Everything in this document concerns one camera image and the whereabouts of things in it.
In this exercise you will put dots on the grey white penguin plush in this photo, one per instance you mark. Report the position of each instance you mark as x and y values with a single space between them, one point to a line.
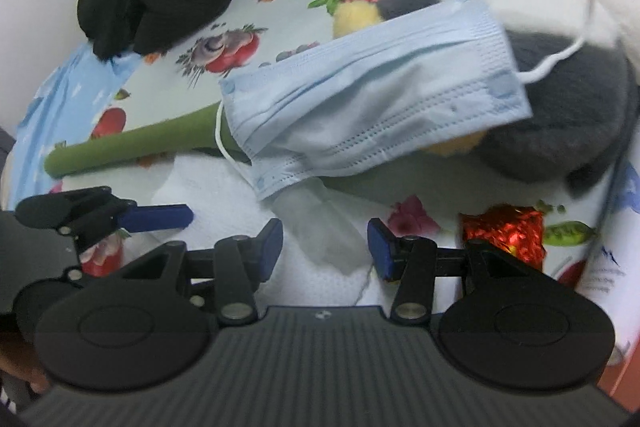
565 117

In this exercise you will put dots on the green plush stem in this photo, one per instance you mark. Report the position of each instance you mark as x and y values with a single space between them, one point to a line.
135 142

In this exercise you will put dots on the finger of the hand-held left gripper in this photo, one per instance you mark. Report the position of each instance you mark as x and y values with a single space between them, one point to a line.
160 216

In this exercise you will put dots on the blue face mask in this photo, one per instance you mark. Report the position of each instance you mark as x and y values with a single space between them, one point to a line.
380 82

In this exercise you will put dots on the shiny red foil packet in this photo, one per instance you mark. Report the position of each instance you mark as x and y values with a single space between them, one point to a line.
505 234

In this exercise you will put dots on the clear plastic wrapper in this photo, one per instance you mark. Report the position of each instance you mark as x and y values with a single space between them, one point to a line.
320 222

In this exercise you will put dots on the blue star bed sheet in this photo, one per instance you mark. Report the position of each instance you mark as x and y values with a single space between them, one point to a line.
65 87

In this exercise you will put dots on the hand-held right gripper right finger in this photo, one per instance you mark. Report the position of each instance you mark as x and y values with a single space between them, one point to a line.
379 252

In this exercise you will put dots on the white blue printed packet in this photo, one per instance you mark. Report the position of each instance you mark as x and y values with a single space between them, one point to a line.
610 267

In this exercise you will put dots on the white tissue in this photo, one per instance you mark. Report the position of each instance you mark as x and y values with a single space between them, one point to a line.
210 192

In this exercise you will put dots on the person's left hand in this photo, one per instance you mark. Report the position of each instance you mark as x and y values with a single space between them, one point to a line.
17 364

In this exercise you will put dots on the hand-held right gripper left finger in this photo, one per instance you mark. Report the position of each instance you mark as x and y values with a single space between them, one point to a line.
269 252

